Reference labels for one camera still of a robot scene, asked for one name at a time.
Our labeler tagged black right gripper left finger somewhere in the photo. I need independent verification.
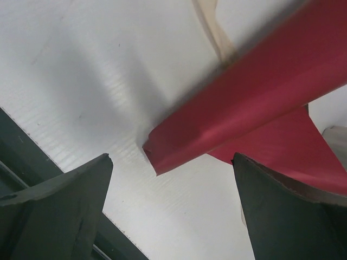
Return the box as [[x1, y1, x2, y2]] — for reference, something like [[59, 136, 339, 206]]
[[1, 154, 113, 259]]

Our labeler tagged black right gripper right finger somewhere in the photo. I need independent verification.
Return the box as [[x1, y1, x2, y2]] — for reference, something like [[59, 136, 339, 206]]
[[232, 153, 346, 259]]

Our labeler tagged red wrapping paper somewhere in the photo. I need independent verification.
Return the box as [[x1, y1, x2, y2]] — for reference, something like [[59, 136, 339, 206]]
[[143, 1, 346, 195]]

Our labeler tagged cream printed ribbon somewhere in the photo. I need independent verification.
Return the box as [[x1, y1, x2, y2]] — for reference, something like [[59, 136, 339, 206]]
[[192, 0, 238, 67]]

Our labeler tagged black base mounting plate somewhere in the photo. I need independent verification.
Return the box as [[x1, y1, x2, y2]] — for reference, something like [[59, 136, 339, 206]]
[[1, 110, 147, 259]]

